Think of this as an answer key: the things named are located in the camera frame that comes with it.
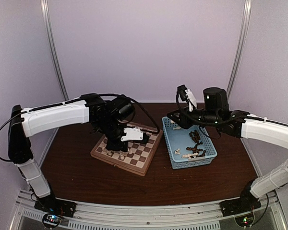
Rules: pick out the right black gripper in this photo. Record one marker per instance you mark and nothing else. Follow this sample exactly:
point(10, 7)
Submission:
point(183, 121)

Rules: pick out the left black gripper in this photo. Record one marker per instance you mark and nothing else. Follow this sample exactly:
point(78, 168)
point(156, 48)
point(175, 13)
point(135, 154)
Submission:
point(111, 146)

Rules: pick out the white queen chess piece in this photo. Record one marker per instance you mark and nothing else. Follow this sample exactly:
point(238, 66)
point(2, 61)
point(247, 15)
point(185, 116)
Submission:
point(122, 156)

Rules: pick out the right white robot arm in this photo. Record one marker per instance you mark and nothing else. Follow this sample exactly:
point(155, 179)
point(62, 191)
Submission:
point(267, 139)

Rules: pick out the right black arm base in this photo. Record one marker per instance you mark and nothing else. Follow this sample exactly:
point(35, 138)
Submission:
point(245, 203)

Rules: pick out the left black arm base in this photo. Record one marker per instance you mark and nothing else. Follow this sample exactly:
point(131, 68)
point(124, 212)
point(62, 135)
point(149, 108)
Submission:
point(51, 204)

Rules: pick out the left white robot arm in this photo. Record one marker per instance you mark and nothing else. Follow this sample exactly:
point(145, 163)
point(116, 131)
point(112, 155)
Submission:
point(28, 122)

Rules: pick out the dark chess pieces pile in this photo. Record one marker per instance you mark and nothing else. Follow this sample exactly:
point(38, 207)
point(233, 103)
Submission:
point(197, 142)

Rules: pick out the wooden folding chess board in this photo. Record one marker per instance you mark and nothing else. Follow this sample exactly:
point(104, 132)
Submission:
point(138, 162)

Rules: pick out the white chess pieces pile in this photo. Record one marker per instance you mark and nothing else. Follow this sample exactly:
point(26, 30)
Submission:
point(185, 156)

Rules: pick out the light blue plastic basket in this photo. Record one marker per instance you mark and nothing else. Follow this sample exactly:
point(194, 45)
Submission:
point(180, 139)

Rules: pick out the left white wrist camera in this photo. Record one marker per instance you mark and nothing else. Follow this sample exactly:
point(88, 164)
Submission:
point(134, 134)

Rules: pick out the front aluminium rail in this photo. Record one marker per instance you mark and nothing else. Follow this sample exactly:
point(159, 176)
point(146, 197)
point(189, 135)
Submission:
point(200, 216)

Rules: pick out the right aluminium frame post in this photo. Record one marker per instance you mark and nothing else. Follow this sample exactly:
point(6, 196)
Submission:
point(244, 27)

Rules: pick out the aluminium frame post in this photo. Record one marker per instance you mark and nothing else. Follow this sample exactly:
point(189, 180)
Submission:
point(53, 51)
point(244, 27)

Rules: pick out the left aluminium frame post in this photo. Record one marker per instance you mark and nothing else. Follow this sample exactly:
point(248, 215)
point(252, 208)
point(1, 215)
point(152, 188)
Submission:
point(53, 51)

